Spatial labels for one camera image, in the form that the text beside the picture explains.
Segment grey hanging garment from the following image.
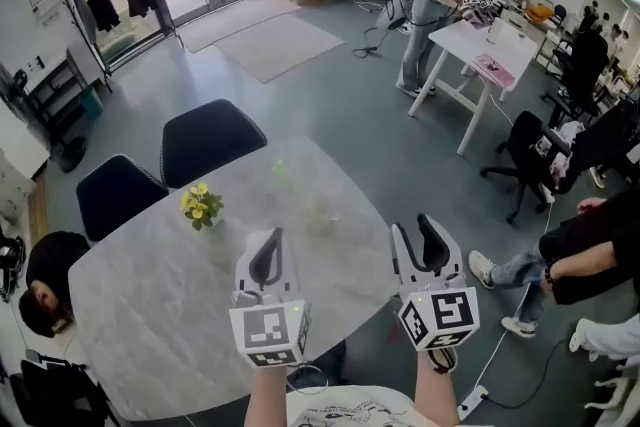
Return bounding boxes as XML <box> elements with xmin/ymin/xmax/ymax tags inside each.
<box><xmin>72</xmin><ymin>0</ymin><xmax>99</xmax><ymax>42</ymax></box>

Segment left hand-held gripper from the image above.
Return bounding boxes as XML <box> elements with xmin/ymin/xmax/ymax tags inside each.
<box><xmin>228</xmin><ymin>227</ymin><xmax>312</xmax><ymax>369</ymax></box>

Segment pink and white cloth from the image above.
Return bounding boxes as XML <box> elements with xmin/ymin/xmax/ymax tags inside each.
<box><xmin>549</xmin><ymin>122</ymin><xmax>587</xmax><ymax>180</ymax></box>

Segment dark upholstered dining chair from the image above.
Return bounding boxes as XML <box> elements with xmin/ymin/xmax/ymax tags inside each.
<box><xmin>75</xmin><ymin>154</ymin><xmax>170</xmax><ymax>243</ymax></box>
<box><xmin>160</xmin><ymin>98</ymin><xmax>269</xmax><ymax>190</ymax></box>

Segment person's printed white shirt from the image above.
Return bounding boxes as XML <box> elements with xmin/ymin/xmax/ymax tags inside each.
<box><xmin>284</xmin><ymin>384</ymin><xmax>432</xmax><ymax>427</ymax></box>

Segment white power strip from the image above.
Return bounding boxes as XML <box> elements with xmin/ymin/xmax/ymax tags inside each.
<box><xmin>457</xmin><ymin>384</ymin><xmax>490</xmax><ymax>422</ymax></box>

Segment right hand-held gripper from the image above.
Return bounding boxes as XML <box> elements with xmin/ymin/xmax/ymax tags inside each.
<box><xmin>391</xmin><ymin>213</ymin><xmax>481</xmax><ymax>352</ymax></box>

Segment teal bin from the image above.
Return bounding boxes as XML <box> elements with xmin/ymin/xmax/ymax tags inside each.
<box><xmin>79</xmin><ymin>87</ymin><xmax>106</xmax><ymax>120</ymax></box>

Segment grey door mat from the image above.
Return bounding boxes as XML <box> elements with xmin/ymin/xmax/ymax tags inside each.
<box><xmin>177</xmin><ymin>0</ymin><xmax>315</xmax><ymax>55</ymax></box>

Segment clear glass with green stirrer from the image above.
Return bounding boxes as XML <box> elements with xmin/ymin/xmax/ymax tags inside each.
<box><xmin>304</xmin><ymin>197</ymin><xmax>344</xmax><ymax>236</ymax></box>

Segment black shelf cart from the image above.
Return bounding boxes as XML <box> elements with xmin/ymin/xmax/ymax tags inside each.
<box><xmin>22</xmin><ymin>49</ymin><xmax>107</xmax><ymax>152</ymax></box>

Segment white floor cable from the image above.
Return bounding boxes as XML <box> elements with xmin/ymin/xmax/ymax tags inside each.
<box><xmin>464</xmin><ymin>202</ymin><xmax>556</xmax><ymax>404</ymax></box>

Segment dark gripper wrist strap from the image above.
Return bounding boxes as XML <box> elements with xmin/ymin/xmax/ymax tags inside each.
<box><xmin>427</xmin><ymin>347</ymin><xmax>459</xmax><ymax>376</ymax></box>

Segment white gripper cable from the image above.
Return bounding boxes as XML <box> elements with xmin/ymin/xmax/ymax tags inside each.
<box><xmin>287</xmin><ymin>361</ymin><xmax>332</xmax><ymax>397</ymax></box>

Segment black clothes rack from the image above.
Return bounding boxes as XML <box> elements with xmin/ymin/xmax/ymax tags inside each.
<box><xmin>60</xmin><ymin>0</ymin><xmax>177</xmax><ymax>95</ymax></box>

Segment person's left forearm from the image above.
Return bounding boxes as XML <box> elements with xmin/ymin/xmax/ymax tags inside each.
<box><xmin>242</xmin><ymin>364</ymin><xmax>292</xmax><ymax>427</ymax></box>

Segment black floor cable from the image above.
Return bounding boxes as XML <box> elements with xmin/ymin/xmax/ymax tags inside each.
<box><xmin>483</xmin><ymin>337</ymin><xmax>572</xmax><ymax>412</ymax></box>

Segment black hanging jacket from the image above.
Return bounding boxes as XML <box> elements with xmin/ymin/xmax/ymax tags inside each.
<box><xmin>85</xmin><ymin>0</ymin><xmax>122</xmax><ymax>34</ymax></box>

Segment white desk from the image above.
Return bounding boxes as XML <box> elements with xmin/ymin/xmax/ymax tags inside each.
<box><xmin>408</xmin><ymin>17</ymin><xmax>540</xmax><ymax>158</ymax></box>

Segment yellow flower in white pot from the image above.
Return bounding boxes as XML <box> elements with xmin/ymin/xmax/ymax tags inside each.
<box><xmin>179</xmin><ymin>182</ymin><xmax>225</xmax><ymax>232</ymax></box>

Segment person's right forearm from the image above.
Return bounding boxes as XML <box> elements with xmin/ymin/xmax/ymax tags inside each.
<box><xmin>413</xmin><ymin>349</ymin><xmax>460</xmax><ymax>427</ymax></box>

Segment pink book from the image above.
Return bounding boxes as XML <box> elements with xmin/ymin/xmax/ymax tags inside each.
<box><xmin>469</xmin><ymin>53</ymin><xmax>516</xmax><ymax>88</ymax></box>

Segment beige door mat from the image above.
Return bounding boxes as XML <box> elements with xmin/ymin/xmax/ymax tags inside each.
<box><xmin>213</xmin><ymin>12</ymin><xmax>347</xmax><ymax>85</ymax></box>

